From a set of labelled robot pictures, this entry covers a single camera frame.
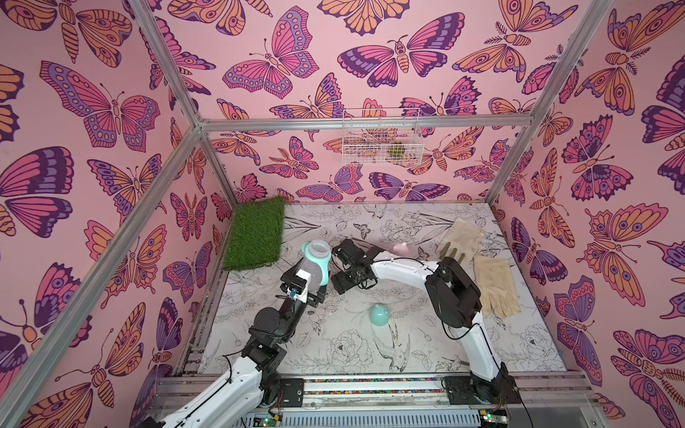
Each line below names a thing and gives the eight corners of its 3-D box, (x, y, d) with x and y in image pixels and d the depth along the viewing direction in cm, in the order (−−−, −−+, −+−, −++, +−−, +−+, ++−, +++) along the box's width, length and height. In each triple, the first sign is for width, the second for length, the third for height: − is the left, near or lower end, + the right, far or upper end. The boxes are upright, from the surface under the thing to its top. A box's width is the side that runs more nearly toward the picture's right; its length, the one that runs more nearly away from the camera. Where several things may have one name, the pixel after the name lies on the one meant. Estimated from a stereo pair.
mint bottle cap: (367, 319, 89) (367, 314, 86) (375, 307, 92) (376, 302, 88) (381, 330, 87) (383, 325, 83) (390, 317, 90) (391, 312, 86)
